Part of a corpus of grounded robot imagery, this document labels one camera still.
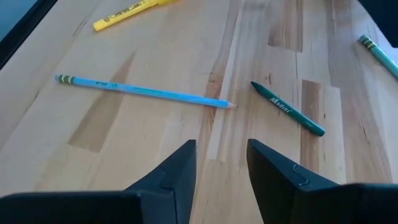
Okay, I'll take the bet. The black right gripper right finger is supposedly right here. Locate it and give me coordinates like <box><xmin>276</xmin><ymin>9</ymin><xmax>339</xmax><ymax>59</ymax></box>
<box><xmin>247</xmin><ymin>139</ymin><xmax>398</xmax><ymax>224</ymax></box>

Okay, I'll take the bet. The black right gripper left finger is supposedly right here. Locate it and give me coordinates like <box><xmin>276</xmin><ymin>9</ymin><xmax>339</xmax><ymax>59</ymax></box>
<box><xmin>0</xmin><ymin>139</ymin><xmax>197</xmax><ymax>224</ymax></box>

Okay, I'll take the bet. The black aluminium table frame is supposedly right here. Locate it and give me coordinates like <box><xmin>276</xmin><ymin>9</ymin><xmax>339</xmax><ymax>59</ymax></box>
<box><xmin>0</xmin><ymin>0</ymin><xmax>58</xmax><ymax>70</ymax></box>

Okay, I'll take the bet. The yellow highlighter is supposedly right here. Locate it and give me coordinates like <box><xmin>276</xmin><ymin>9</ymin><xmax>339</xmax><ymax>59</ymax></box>
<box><xmin>93</xmin><ymin>0</ymin><xmax>178</xmax><ymax>32</ymax></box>

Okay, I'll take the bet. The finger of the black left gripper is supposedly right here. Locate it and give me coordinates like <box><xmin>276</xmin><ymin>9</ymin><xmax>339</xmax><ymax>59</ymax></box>
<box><xmin>357</xmin><ymin>0</ymin><xmax>398</xmax><ymax>48</ymax></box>

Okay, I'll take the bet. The light blue pencil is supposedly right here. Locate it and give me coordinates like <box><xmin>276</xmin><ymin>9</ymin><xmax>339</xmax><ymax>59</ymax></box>
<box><xmin>55</xmin><ymin>73</ymin><xmax>239</xmax><ymax>110</ymax></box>

